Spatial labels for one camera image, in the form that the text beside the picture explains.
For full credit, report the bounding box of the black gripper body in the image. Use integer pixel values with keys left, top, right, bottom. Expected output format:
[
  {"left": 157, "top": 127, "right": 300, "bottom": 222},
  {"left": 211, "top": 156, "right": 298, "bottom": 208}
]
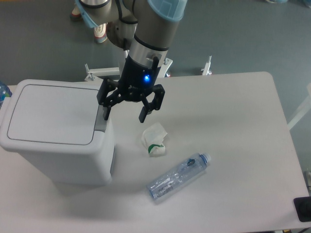
[{"left": 114, "top": 56, "right": 160, "bottom": 102}]

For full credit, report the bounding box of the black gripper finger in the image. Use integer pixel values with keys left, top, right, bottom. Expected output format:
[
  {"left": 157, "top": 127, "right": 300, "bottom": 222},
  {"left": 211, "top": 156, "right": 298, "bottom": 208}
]
[
  {"left": 96, "top": 77, "right": 125, "bottom": 120},
  {"left": 138, "top": 84, "right": 165, "bottom": 123}
]

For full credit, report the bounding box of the white plastic trash can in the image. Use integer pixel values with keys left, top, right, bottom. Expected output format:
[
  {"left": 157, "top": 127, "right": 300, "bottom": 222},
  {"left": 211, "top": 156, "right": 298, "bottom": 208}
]
[{"left": 0, "top": 80, "right": 115, "bottom": 186}]

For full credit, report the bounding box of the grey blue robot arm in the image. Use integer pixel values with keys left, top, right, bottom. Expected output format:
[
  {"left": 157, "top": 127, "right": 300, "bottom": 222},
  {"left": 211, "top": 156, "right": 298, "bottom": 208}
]
[{"left": 75, "top": 0, "right": 187, "bottom": 122}]

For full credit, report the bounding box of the white yellow sneaker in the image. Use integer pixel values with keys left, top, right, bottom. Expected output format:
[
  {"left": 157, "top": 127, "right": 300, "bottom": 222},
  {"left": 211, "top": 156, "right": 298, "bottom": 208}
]
[{"left": 69, "top": 5, "right": 82, "bottom": 21}]

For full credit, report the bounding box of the clear plastic water bottle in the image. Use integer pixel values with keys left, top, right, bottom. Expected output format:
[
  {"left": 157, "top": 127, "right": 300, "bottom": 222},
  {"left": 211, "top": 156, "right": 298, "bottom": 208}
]
[{"left": 146, "top": 153, "right": 211, "bottom": 204}]

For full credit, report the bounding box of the blue bottle at left edge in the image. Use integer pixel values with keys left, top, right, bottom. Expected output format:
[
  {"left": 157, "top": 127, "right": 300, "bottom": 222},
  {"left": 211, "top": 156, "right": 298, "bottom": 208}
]
[{"left": 0, "top": 81, "right": 12, "bottom": 108}]

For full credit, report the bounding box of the grey box at right edge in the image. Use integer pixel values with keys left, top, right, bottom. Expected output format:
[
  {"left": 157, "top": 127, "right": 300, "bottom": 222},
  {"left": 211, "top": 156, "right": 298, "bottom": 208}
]
[{"left": 305, "top": 171, "right": 311, "bottom": 189}]

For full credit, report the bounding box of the black device at edge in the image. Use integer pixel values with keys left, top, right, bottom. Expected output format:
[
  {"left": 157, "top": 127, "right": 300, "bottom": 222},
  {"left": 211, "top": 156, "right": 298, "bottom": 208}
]
[{"left": 294, "top": 196, "right": 311, "bottom": 222}]

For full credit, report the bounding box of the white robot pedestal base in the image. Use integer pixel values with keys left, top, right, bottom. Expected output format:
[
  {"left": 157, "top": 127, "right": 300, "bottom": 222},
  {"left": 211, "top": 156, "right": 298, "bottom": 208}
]
[{"left": 84, "top": 43, "right": 173, "bottom": 82}]

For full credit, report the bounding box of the white levelling foot bracket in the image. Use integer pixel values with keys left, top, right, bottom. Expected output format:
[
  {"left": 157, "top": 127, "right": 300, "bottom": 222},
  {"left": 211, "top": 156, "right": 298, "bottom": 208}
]
[{"left": 201, "top": 55, "right": 212, "bottom": 75}]

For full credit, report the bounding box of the white frame at right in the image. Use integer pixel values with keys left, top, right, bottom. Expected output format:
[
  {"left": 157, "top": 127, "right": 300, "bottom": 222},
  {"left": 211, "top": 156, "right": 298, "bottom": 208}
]
[{"left": 287, "top": 83, "right": 311, "bottom": 130}]

